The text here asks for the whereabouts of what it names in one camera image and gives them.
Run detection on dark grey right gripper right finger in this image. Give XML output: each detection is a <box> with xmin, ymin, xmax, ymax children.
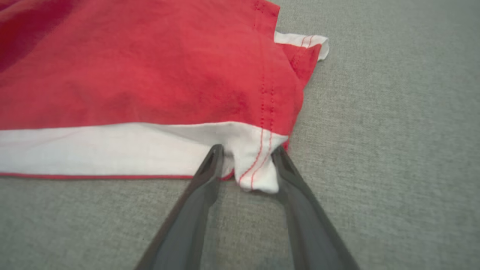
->
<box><xmin>271</xmin><ymin>145</ymin><xmax>360</xmax><ymax>270</ymax></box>

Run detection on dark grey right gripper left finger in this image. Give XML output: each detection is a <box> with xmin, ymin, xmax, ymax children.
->
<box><xmin>135</xmin><ymin>144</ymin><xmax>225</xmax><ymax>270</ymax></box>

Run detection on red shorts with white band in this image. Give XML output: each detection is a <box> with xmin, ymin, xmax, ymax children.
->
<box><xmin>0</xmin><ymin>0</ymin><xmax>330</xmax><ymax>194</ymax></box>

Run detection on grey fabric sofa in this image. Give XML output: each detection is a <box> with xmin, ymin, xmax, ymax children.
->
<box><xmin>0</xmin><ymin>0</ymin><xmax>480</xmax><ymax>270</ymax></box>

